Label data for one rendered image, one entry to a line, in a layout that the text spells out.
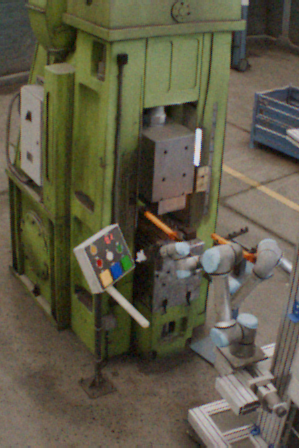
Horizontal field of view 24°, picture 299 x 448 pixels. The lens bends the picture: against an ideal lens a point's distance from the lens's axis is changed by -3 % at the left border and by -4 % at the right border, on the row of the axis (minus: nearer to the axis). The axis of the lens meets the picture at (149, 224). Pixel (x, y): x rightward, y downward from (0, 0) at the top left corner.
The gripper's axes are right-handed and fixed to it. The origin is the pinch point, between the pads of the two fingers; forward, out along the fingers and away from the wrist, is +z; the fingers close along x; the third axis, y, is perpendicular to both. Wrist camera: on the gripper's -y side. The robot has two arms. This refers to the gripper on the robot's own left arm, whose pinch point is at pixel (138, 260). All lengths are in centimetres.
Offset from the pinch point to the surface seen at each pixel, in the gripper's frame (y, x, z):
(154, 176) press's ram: 39, -31, -9
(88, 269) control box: 9.4, 27.1, 13.2
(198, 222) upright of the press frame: -8, -80, 10
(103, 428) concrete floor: -94, 42, 48
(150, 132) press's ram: 64, -41, -11
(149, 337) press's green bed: -66, -31, 47
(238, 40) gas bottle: 95, -724, 268
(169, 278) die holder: -29, -40, 18
